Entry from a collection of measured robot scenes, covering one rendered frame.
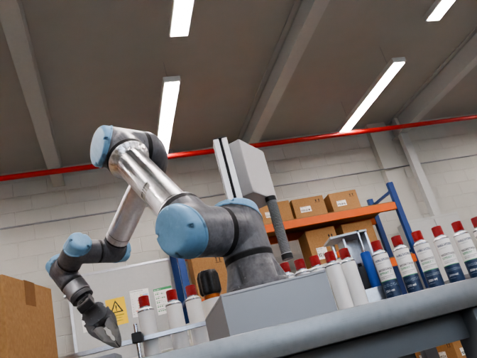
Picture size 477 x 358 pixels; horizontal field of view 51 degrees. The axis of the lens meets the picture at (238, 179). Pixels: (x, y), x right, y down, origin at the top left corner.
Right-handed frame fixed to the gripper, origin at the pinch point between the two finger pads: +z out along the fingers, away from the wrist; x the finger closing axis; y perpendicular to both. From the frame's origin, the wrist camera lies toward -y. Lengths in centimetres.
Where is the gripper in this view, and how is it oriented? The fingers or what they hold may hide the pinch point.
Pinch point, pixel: (116, 342)
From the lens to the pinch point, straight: 159.1
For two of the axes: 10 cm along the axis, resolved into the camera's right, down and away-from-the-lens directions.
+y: -0.1, 4.8, 8.8
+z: 6.7, 6.5, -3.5
